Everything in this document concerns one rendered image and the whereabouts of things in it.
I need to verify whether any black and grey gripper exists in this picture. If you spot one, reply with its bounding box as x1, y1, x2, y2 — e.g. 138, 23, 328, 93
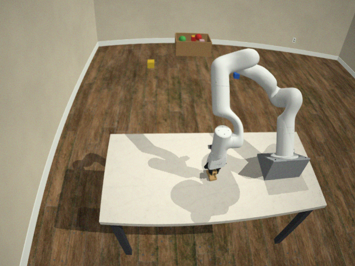
204, 152, 227, 175

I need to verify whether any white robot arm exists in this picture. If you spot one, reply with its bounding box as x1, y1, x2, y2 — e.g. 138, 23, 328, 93
208, 49, 302, 159

